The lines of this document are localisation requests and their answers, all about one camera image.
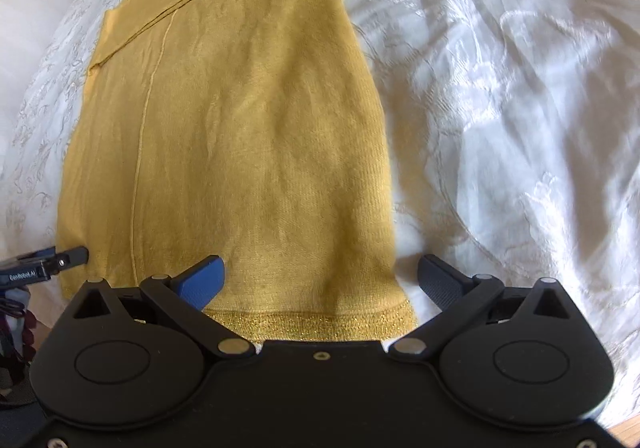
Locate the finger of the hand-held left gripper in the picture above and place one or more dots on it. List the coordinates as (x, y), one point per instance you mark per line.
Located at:
(72, 258)

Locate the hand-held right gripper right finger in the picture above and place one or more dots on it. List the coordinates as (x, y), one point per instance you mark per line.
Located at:
(440, 284)

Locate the yellow knit sweater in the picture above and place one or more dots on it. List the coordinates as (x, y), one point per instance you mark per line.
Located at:
(240, 127)

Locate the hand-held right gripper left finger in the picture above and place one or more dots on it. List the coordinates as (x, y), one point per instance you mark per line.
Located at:
(202, 285)

